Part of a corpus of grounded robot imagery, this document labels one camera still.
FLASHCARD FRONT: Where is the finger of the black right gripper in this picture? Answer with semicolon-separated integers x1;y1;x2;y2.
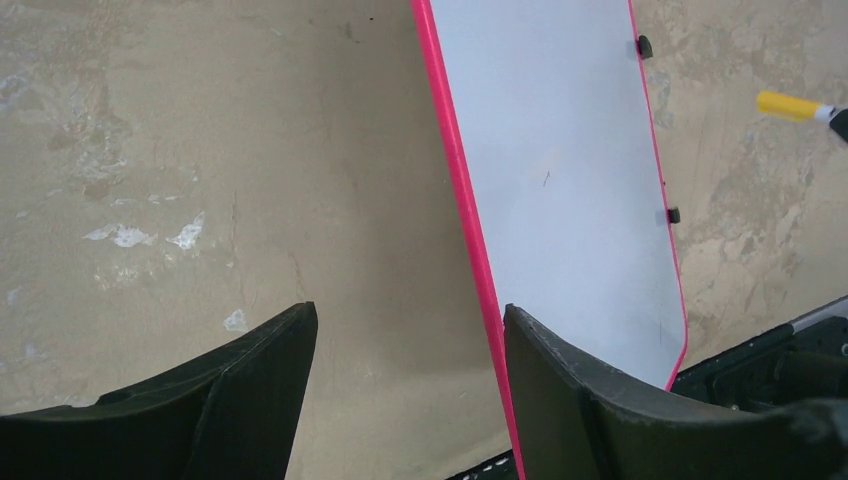
829;108;848;143

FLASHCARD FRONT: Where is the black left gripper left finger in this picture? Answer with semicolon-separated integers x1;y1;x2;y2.
1;302;318;479

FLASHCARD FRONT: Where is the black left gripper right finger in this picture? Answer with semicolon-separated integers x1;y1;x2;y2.
503;303;848;480

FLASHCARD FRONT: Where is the yellow marker cap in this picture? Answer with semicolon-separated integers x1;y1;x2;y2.
756;91;822;122

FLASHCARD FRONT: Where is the pink framed whiteboard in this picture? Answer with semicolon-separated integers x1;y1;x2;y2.
411;1;688;478

